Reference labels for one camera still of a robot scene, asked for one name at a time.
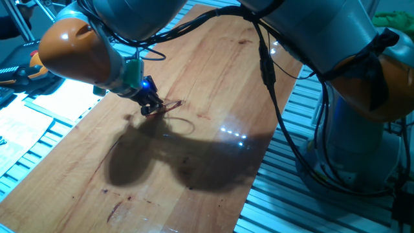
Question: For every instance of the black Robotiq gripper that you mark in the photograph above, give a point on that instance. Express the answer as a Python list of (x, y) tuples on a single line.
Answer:
[(145, 90)]

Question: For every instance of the brown framed glasses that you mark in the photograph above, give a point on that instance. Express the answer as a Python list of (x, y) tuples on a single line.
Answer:
[(173, 105)]

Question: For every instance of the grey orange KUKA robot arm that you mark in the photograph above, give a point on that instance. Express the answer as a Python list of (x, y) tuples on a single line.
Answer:
[(323, 32)]

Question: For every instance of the black framed glasses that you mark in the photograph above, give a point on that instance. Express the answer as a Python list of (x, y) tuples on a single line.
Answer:
[(2, 141)]

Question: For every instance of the person's hand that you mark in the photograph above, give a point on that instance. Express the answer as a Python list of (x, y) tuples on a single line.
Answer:
[(25, 12)]

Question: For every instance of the orange-brown wooden board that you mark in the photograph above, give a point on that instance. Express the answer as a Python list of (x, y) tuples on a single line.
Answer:
[(210, 81)]

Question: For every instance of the orange black teach pendant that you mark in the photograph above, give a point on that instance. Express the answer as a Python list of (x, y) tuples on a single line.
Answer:
[(16, 69)]

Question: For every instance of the thin metal rod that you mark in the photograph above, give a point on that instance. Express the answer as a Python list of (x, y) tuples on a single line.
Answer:
[(45, 9)]

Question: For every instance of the black keyboard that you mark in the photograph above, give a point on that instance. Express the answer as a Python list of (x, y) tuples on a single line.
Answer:
[(6, 95)]

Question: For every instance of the green cloth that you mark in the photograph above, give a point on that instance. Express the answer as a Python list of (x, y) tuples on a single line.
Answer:
[(394, 19)]

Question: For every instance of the upright aluminium frame post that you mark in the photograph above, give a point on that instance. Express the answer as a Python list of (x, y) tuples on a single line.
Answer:
[(17, 19)]

